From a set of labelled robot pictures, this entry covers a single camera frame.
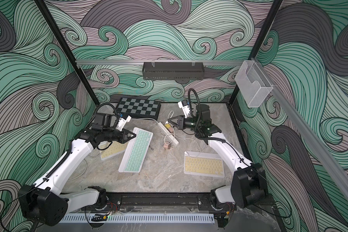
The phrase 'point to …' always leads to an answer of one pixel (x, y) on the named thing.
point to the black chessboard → (139, 108)
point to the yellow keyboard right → (203, 164)
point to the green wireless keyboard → (136, 151)
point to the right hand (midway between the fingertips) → (169, 120)
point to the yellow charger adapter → (167, 125)
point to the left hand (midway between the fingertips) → (134, 134)
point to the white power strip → (171, 137)
